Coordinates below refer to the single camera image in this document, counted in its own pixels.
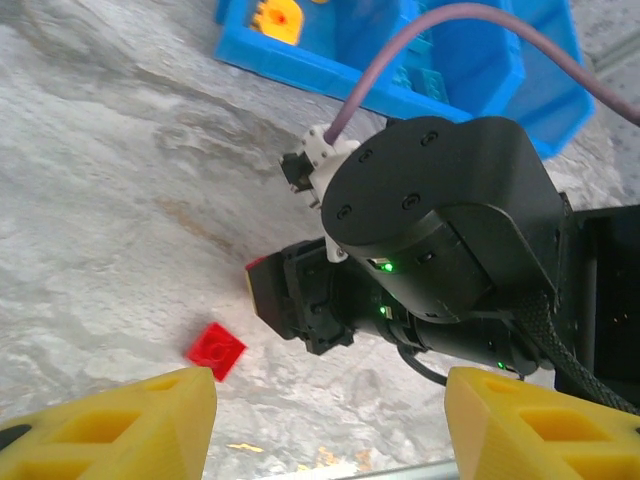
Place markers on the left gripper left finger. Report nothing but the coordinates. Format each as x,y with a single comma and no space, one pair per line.
110,435

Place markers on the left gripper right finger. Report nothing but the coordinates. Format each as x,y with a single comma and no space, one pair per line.
540,435

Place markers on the blue three-compartment plastic bin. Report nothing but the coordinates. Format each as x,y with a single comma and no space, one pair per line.
280,62

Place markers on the small red lego brick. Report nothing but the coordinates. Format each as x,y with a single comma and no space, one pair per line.
261,263
215,350

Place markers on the long blue lego brick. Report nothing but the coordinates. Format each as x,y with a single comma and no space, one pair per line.
422,85

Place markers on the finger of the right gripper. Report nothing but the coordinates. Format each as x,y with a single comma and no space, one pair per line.
272,295

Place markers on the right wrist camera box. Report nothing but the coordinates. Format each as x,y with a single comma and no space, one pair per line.
330,150

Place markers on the small blue lego brick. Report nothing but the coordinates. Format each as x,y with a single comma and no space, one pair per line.
421,50

